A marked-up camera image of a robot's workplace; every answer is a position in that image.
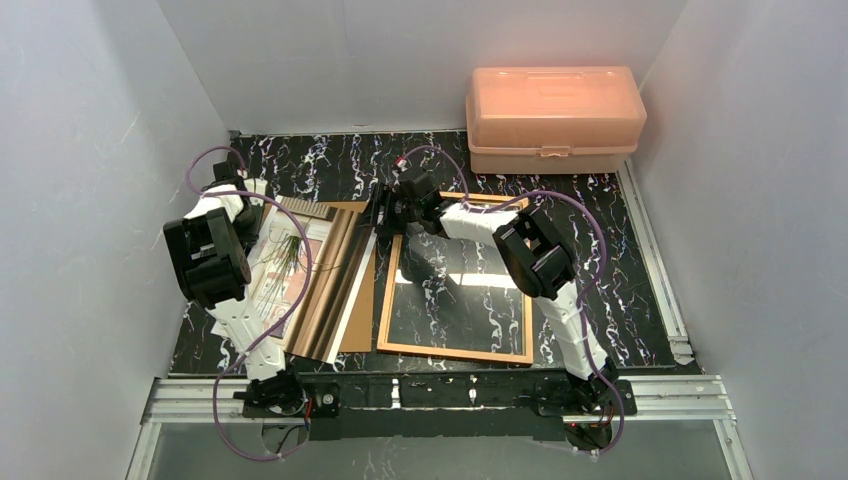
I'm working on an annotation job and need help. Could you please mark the wooden picture frame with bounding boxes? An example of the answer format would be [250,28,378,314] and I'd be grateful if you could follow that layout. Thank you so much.
[376,192,535,367]

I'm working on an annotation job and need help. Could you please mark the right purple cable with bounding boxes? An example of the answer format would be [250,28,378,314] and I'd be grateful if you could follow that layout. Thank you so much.
[396,145,627,458]

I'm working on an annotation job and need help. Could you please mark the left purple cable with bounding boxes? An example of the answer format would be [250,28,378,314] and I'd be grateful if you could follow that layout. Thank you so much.
[184,145,315,464]

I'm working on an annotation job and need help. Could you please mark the purple cable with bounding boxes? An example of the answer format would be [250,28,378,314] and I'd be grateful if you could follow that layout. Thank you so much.
[184,145,315,464]
[396,145,627,458]

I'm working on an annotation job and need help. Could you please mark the pink plastic storage box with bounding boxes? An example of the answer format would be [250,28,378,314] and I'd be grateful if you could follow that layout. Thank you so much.
[465,66,647,175]

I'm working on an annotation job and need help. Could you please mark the brown backing board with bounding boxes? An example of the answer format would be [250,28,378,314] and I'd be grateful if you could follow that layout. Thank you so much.
[262,201,376,355]

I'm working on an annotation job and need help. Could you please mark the aluminium rail base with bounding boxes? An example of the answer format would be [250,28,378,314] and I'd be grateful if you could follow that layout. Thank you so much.
[142,371,737,423]

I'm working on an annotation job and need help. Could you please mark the clear acrylic sheet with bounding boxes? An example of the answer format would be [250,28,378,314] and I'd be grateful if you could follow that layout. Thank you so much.
[388,198,527,358]

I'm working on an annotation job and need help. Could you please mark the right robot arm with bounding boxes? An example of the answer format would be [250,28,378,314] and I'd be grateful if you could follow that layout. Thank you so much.
[365,167,626,416]

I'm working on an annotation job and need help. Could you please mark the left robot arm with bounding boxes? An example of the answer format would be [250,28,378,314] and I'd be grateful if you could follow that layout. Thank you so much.
[163,161,308,416]

